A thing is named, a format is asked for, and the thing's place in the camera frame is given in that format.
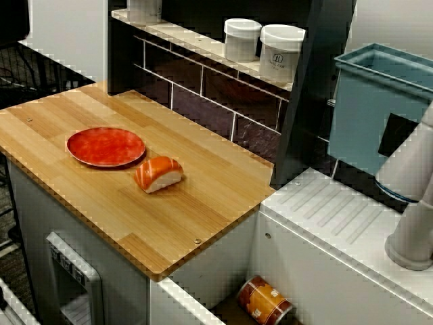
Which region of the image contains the white shelf with tile backsplash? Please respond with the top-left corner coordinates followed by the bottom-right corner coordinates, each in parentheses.
top-left (107, 8), bottom-right (295, 163)

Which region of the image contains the white curved faucet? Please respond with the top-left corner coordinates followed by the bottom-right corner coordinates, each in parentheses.
top-left (374, 100), bottom-right (433, 272)

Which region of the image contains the red round plate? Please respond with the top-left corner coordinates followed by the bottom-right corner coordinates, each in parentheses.
top-left (66, 127), bottom-right (147, 169)

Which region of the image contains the dark grey upright panel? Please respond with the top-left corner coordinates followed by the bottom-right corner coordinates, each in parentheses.
top-left (270, 0), bottom-right (358, 190)

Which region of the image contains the white lidded jar printed label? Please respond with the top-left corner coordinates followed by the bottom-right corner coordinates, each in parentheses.
top-left (258, 24), bottom-right (306, 84)

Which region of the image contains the orange soup can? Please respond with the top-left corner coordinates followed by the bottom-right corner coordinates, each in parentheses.
top-left (235, 275), bottom-right (294, 325)

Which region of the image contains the black square sticker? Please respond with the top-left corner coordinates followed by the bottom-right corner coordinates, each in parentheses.
top-left (378, 113), bottom-right (420, 158)

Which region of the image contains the white cabinet under countertop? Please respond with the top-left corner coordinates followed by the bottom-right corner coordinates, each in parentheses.
top-left (5, 157), bottom-right (153, 325)

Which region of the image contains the salmon nigiri sushi toy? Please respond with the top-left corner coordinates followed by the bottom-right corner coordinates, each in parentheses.
top-left (134, 156), bottom-right (184, 194)

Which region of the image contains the white lidded jar plain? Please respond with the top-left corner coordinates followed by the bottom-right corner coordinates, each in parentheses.
top-left (223, 18), bottom-right (263, 63)
top-left (127, 0), bottom-right (163, 22)

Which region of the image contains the white toy sink unit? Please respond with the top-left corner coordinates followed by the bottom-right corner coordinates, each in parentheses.
top-left (150, 167), bottom-right (433, 325)

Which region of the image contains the teal plastic bin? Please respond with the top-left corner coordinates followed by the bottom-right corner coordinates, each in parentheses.
top-left (327, 43), bottom-right (433, 180)

